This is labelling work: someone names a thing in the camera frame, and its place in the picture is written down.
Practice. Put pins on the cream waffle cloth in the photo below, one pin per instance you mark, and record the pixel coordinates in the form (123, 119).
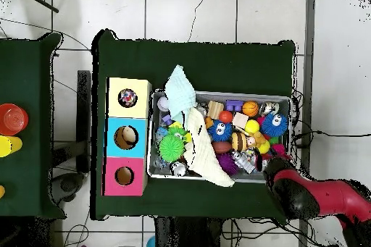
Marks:
(203, 154)

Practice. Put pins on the mint waffle cloth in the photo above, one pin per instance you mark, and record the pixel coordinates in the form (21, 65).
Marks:
(179, 93)

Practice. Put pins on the multicolour patterned cloth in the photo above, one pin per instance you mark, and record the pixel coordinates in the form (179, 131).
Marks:
(127, 97)

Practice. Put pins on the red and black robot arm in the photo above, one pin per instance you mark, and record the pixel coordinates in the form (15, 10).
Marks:
(318, 194)

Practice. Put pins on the shallow clear mesh bin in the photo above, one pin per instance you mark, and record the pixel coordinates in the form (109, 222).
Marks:
(261, 96)

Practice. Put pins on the wooden box with three holes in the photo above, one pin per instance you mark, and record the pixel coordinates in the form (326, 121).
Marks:
(116, 110)

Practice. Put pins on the toy hamburger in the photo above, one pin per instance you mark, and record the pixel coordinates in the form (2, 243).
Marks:
(239, 141)

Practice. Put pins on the yellow tennis ball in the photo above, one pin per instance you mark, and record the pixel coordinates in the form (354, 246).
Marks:
(252, 126)

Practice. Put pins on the blue spiky ball with eyes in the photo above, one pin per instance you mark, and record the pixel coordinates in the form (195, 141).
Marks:
(275, 126)

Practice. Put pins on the pale wooden cube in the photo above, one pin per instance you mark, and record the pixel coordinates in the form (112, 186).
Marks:
(240, 120)

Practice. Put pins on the small blue spiky eyed ball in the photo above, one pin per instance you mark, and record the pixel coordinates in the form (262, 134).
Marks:
(220, 131)

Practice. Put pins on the small orange basketball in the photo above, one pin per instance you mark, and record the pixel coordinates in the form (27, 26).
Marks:
(250, 108)

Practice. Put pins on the orange red smooth ball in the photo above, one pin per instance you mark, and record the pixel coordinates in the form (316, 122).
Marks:
(225, 116)

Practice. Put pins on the green spiky toy with eyes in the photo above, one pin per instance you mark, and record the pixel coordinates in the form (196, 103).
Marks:
(171, 148)

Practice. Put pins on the dark green table cloth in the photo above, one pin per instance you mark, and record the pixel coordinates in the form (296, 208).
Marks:
(203, 64)

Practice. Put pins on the black upright stand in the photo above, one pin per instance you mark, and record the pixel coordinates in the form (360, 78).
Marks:
(84, 113)

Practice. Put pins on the grey round base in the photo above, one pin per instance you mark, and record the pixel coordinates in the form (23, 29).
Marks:
(68, 184)

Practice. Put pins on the yellow plastic cup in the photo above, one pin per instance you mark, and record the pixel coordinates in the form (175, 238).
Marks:
(10, 145)

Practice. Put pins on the red plastic cup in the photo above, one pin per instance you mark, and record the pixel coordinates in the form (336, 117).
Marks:
(13, 119)

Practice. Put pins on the neighbouring green covered table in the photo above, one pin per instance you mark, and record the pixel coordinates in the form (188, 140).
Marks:
(26, 70)

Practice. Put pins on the small yellow object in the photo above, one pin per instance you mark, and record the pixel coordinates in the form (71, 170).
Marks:
(1, 192)

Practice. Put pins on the dark tripod leg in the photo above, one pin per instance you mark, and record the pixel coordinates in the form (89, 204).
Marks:
(43, 2)

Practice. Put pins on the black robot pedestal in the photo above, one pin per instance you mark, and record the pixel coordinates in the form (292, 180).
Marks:
(188, 235)

